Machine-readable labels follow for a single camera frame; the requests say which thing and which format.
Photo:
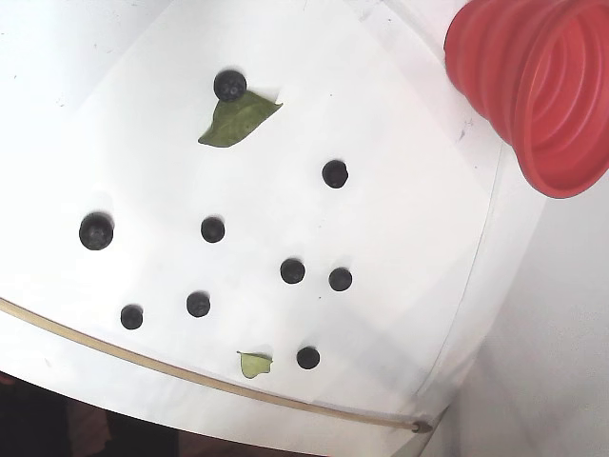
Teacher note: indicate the dark blueberry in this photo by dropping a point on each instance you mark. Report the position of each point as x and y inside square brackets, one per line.
[292, 271]
[308, 357]
[212, 229]
[198, 304]
[335, 173]
[340, 279]
[131, 317]
[230, 85]
[96, 231]

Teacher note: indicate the red collapsible silicone cup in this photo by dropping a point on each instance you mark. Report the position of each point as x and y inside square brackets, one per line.
[499, 71]

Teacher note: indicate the white paper sheet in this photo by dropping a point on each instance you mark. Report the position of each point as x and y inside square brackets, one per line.
[404, 228]

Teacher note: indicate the dark green leaf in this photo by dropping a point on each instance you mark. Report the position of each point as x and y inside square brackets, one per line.
[233, 124]

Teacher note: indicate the pale green curled leaf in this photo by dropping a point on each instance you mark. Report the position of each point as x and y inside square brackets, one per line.
[252, 365]

